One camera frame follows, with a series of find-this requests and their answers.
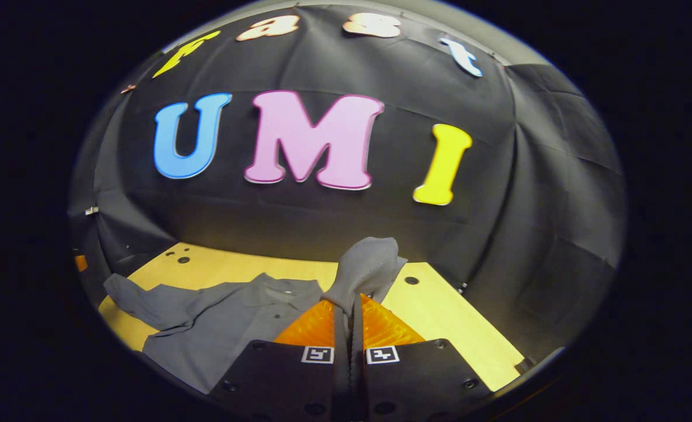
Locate black backdrop cloth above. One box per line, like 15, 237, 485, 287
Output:
67, 5, 626, 364

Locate grey button shirt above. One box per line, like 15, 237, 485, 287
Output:
103, 237, 408, 394

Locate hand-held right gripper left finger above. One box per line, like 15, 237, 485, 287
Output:
207, 299, 352, 422

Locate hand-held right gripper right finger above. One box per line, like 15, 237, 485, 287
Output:
352, 293, 494, 422

